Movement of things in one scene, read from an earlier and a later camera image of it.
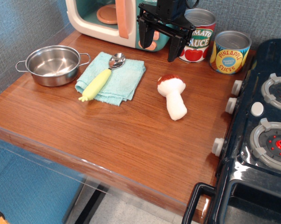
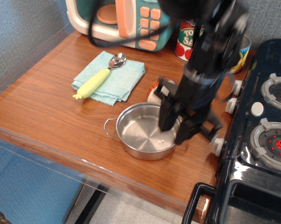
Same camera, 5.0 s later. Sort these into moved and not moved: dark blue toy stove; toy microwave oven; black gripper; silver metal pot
Moved: silver metal pot; black gripper
Not moved: toy microwave oven; dark blue toy stove
